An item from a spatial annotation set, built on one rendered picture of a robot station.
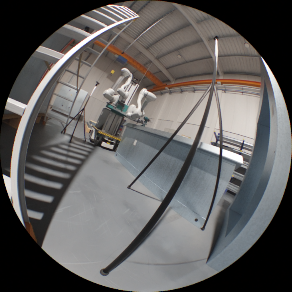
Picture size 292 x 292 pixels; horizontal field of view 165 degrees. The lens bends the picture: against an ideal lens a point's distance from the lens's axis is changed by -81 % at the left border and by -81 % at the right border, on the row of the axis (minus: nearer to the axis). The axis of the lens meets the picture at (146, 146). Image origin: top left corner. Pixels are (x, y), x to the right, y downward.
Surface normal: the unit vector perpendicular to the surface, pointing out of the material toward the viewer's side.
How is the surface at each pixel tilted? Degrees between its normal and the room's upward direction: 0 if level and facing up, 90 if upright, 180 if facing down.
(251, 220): 90
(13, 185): 66
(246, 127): 90
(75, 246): 0
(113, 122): 90
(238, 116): 90
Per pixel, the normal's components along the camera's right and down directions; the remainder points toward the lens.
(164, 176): -0.69, -0.28
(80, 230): 0.40, -0.91
